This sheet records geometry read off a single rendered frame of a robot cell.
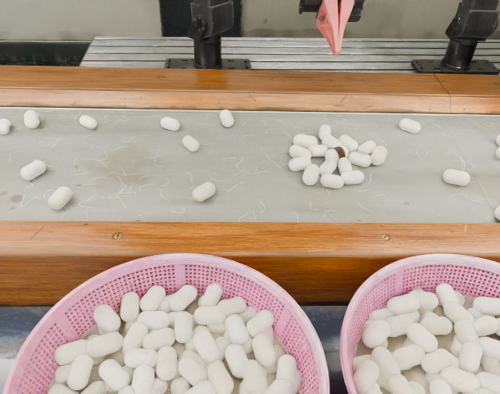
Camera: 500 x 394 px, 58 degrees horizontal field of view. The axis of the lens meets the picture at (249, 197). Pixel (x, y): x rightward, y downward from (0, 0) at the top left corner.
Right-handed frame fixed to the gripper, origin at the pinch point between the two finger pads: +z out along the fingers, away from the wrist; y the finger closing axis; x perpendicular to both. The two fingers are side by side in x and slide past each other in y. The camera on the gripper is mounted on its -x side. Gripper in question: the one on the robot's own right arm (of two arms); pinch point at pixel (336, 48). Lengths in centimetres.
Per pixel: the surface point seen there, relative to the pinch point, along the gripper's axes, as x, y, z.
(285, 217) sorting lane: -7.1, -9.7, 26.9
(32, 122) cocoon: 4.5, -47.0, 9.9
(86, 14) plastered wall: 167, -92, -110
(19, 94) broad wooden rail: 10, -52, 3
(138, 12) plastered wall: 167, -64, -111
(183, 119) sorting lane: 8.1, -24.1, 8.3
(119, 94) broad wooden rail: 9.9, -35.2, 3.1
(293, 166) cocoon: -2.1, -7.7, 18.9
